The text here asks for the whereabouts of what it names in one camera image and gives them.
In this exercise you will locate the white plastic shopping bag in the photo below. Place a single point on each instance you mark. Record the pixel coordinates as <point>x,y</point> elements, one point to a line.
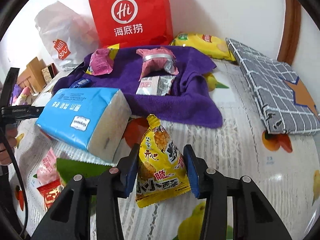
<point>62,30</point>

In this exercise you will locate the pale pink peach snack packet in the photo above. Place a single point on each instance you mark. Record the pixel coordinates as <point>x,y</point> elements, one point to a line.
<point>47,167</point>

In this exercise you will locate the purple towel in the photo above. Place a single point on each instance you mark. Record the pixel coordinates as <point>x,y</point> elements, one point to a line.
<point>155,105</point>

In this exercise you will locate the yellow triangular snack packet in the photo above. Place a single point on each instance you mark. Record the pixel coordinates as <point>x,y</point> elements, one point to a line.
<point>160,160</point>

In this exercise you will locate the pink silver banded snack packet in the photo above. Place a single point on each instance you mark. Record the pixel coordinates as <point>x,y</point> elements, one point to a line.
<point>155,60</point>

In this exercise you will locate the red paper bag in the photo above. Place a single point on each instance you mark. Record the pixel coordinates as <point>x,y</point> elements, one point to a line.
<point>130,12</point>

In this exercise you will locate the brown wooden door frame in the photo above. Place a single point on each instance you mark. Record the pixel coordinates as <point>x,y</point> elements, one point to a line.
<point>291,30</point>

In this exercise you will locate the patterned book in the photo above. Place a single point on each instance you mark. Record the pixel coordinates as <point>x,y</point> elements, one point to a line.
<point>50,72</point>

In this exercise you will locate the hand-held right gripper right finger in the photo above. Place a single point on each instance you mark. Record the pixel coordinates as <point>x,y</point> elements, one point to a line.
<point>192,175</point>

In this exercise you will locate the person's left hand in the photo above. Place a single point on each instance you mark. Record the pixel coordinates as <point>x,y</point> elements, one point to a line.
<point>6,147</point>

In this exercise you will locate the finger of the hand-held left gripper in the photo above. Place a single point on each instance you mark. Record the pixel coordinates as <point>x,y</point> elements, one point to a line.
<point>25,112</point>

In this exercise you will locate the white grey snack packet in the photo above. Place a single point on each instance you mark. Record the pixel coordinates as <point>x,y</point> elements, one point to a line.
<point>155,85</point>

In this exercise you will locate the red candy packet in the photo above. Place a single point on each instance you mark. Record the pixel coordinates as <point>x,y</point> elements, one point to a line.
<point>50,195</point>

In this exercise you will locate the yellow chips bag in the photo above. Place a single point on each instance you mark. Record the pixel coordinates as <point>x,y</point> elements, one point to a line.
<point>200,45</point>

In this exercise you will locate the grey checked folded cloth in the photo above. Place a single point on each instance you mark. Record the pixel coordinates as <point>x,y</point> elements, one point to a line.
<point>275,87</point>

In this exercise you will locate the blue tissue pack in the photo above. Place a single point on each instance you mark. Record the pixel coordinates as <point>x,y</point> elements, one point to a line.
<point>82,120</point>

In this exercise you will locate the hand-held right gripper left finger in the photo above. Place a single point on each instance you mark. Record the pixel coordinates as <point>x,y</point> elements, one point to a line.
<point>130,175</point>

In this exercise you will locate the large pink snack packet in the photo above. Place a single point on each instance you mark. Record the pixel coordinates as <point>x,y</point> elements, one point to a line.
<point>100,62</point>

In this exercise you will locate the colourful printed quilt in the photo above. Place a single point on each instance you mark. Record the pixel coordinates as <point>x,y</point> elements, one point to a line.
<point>22,95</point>

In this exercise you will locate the green snack packet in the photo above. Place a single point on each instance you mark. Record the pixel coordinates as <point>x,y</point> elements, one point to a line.
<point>75,168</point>

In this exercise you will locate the small blue snack packet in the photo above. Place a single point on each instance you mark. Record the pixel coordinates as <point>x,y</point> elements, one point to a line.
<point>80,83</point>

